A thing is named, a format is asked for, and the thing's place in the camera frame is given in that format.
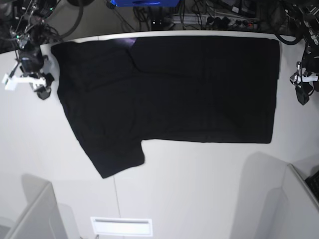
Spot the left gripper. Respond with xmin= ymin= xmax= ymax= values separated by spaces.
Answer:
xmin=295 ymin=52 xmax=319 ymax=105

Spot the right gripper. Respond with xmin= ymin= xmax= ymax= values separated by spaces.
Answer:
xmin=19 ymin=47 xmax=54 ymax=100

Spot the black T-shirt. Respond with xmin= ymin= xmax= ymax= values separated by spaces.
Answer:
xmin=51 ymin=36 xmax=280 ymax=178

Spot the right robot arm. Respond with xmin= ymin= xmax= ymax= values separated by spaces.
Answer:
xmin=2 ymin=0 xmax=84 ymax=100

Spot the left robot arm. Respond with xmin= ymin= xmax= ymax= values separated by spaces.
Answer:
xmin=273 ymin=0 xmax=319 ymax=105

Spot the black keyboard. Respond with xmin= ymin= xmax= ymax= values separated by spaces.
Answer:
xmin=305 ymin=171 xmax=319 ymax=200

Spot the blue box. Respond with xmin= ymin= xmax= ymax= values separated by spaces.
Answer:
xmin=111 ymin=0 xmax=179 ymax=7

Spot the white partition right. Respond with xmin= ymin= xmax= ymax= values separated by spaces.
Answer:
xmin=259 ymin=163 xmax=319 ymax=239

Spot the white partition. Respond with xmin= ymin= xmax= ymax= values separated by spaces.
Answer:
xmin=259 ymin=163 xmax=319 ymax=239
xmin=0 ymin=174 xmax=80 ymax=239

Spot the white partition left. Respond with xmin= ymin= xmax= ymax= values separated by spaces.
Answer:
xmin=0 ymin=174 xmax=80 ymax=239

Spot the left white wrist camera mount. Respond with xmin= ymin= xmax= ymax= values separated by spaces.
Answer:
xmin=290 ymin=61 xmax=319 ymax=86

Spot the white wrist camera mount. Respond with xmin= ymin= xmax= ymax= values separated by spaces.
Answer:
xmin=2 ymin=62 xmax=47 ymax=92
xmin=290 ymin=61 xmax=319 ymax=86

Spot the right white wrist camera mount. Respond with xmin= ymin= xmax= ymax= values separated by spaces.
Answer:
xmin=2 ymin=62 xmax=47 ymax=92

